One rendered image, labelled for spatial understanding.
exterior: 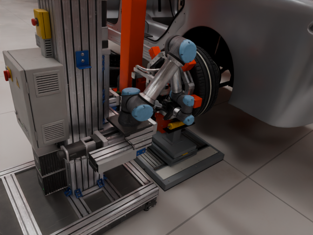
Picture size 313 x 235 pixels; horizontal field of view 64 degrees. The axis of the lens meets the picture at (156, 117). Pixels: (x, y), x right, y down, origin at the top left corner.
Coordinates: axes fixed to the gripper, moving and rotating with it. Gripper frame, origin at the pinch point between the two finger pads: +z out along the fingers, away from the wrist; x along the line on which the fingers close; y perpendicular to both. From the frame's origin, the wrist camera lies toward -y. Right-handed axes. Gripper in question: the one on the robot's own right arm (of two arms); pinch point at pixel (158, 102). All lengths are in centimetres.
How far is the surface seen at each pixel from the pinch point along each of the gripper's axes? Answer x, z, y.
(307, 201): -110, -99, -83
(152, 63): -20.4, 37.0, 16.0
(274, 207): -76, -85, -83
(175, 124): -26.5, 2.8, -30.2
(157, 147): -25, 22, -68
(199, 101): -24.4, -19.0, 4.0
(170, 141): -34, 14, -59
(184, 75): -20.5, -3.3, 19.6
